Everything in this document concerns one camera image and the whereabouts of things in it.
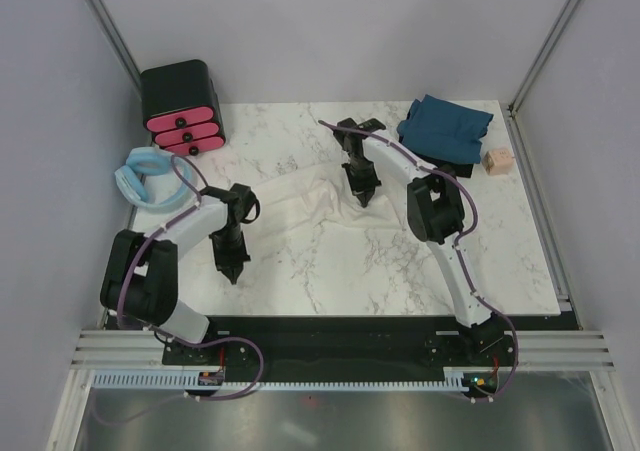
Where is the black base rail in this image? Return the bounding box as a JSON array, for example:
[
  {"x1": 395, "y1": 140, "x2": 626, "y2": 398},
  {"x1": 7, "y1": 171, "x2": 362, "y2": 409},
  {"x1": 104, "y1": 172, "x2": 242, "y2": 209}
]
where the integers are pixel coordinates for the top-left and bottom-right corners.
[{"x1": 104, "y1": 314, "x2": 581, "y2": 402}]

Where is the folded teal t shirt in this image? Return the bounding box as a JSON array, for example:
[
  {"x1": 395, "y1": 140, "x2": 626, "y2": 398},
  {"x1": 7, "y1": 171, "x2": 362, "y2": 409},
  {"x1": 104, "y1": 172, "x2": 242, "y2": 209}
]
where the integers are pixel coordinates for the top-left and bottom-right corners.
[{"x1": 397, "y1": 95, "x2": 494, "y2": 165}]

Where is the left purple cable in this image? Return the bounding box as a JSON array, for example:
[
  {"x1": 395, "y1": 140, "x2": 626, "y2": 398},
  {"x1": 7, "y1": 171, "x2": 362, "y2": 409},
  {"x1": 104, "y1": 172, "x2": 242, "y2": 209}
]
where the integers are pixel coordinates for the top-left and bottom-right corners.
[{"x1": 89, "y1": 153, "x2": 266, "y2": 425}]

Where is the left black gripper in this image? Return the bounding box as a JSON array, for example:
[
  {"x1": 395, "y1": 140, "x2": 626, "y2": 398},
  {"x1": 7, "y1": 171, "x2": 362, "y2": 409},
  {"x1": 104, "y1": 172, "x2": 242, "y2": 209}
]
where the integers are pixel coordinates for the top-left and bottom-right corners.
[{"x1": 208, "y1": 225, "x2": 250, "y2": 285}]

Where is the white slotted cable duct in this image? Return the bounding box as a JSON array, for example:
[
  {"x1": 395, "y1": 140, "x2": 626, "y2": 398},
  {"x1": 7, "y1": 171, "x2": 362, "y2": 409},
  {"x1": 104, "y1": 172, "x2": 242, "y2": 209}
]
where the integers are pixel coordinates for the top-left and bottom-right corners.
[{"x1": 91, "y1": 369, "x2": 468, "y2": 392}]

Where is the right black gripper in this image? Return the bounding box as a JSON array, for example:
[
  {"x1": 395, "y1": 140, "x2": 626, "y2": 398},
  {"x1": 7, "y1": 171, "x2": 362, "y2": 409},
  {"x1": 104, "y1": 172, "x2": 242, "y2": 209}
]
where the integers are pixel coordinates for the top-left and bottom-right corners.
[{"x1": 342, "y1": 158, "x2": 380, "y2": 208}]

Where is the white t shirt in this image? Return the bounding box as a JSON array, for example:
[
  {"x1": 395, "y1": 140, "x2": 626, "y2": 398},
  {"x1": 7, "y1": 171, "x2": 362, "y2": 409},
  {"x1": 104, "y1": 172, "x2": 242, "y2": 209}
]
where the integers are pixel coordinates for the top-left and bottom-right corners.
[{"x1": 252, "y1": 163, "x2": 404, "y2": 236}]

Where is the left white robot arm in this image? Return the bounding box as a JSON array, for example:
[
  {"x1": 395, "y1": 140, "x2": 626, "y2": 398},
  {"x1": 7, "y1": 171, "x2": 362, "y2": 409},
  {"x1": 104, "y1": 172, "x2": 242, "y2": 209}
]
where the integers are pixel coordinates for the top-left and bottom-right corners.
[{"x1": 100, "y1": 183, "x2": 260, "y2": 364}]

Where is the black pink drawer box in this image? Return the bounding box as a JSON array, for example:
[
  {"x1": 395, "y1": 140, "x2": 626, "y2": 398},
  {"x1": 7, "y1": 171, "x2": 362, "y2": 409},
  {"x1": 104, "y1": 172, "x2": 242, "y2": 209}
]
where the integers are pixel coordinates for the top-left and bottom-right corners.
[{"x1": 141, "y1": 59, "x2": 226, "y2": 157}]

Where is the small pink cube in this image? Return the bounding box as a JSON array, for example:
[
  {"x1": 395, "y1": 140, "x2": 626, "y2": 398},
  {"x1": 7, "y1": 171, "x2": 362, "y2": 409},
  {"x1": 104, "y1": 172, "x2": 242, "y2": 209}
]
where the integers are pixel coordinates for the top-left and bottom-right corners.
[{"x1": 482, "y1": 147, "x2": 515, "y2": 176}]

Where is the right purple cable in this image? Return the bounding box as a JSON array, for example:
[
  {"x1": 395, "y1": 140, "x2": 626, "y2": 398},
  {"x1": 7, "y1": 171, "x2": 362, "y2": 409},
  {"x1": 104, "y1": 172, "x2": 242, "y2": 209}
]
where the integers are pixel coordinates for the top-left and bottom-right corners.
[{"x1": 318, "y1": 118, "x2": 519, "y2": 405}]

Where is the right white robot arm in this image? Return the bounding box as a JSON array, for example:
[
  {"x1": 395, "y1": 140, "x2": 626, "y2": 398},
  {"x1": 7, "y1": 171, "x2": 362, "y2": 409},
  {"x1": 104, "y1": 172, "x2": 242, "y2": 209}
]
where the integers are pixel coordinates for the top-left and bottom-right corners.
[{"x1": 329, "y1": 120, "x2": 502, "y2": 365}]

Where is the purple cable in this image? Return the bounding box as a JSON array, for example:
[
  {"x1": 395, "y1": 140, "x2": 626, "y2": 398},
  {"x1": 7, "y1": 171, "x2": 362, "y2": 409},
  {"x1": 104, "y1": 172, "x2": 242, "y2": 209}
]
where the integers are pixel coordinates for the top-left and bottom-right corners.
[
  {"x1": 318, "y1": 118, "x2": 519, "y2": 405},
  {"x1": 89, "y1": 153, "x2": 266, "y2": 425}
]

